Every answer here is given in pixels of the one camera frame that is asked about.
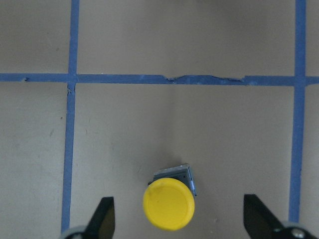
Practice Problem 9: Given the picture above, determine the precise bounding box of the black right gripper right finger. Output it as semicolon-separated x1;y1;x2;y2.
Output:
243;194;294;239

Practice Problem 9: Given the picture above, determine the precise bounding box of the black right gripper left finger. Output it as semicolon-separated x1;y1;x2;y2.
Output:
84;197;115;239

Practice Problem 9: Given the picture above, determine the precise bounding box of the yellow push button switch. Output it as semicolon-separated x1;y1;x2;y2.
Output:
143;163;197;231

